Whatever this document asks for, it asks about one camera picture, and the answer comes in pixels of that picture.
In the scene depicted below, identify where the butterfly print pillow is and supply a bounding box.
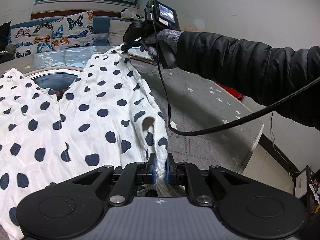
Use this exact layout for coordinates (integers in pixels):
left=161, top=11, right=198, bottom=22
left=9, top=10, right=97, bottom=59

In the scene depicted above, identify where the black and white plush toy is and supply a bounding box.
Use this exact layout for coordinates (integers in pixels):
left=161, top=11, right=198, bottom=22
left=120, top=8, right=140, bottom=20

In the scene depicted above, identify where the round black induction cooktop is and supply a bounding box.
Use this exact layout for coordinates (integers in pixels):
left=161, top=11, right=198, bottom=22
left=22, top=71, right=84, bottom=103

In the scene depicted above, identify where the white polka dot garment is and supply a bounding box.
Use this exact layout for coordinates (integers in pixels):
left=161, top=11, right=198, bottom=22
left=0, top=47, right=169, bottom=240

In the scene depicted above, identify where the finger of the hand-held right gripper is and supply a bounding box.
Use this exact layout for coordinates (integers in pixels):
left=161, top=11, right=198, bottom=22
left=121, top=39, right=140, bottom=53

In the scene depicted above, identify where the grey pillow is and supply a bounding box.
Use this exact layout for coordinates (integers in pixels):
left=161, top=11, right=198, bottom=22
left=108, top=19, right=133, bottom=46

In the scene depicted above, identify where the dark clothes pile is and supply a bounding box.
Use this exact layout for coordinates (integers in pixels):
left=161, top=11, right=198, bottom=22
left=0, top=44, right=17, bottom=64

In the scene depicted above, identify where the red object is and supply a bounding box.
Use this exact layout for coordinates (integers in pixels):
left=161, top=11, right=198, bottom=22
left=229, top=87, right=244, bottom=100

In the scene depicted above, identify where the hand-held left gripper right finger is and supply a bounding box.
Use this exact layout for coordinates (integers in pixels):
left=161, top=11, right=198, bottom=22
left=165, top=153, right=265, bottom=204

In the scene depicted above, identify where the person's right hand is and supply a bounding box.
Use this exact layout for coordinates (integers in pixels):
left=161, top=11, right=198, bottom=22
left=140, top=28, right=182, bottom=60

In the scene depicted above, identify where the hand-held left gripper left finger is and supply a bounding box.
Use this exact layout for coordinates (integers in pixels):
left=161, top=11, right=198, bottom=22
left=54, top=153, right=157, bottom=204

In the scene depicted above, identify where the blue sofa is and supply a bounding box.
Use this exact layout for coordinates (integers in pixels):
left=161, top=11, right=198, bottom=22
left=0, top=15, right=145, bottom=60

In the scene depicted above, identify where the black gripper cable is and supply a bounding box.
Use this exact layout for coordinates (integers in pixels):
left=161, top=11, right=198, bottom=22
left=150, top=17, right=320, bottom=135

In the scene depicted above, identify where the white-edged box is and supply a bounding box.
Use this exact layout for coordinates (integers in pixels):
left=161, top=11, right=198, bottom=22
left=294, top=166, right=320, bottom=205

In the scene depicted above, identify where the person's right forearm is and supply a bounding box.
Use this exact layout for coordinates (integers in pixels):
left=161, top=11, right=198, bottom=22
left=175, top=31, right=320, bottom=128

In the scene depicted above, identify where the grey star-print tablecloth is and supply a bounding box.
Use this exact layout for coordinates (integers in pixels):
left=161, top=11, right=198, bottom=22
left=0, top=45, right=265, bottom=240

